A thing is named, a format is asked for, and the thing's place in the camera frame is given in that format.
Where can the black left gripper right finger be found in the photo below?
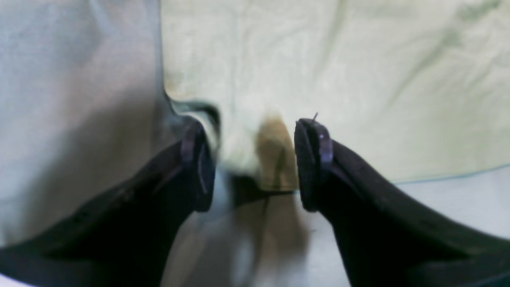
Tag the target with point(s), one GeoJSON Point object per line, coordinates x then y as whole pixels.
{"type": "Point", "coordinates": [385, 237]}

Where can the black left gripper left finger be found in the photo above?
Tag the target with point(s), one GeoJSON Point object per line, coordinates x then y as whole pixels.
{"type": "Point", "coordinates": [122, 237]}

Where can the light green T-shirt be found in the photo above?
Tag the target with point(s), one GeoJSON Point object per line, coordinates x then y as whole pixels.
{"type": "Point", "coordinates": [418, 88]}

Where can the green table cloth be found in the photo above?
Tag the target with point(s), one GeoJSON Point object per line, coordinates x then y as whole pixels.
{"type": "Point", "coordinates": [83, 106]}

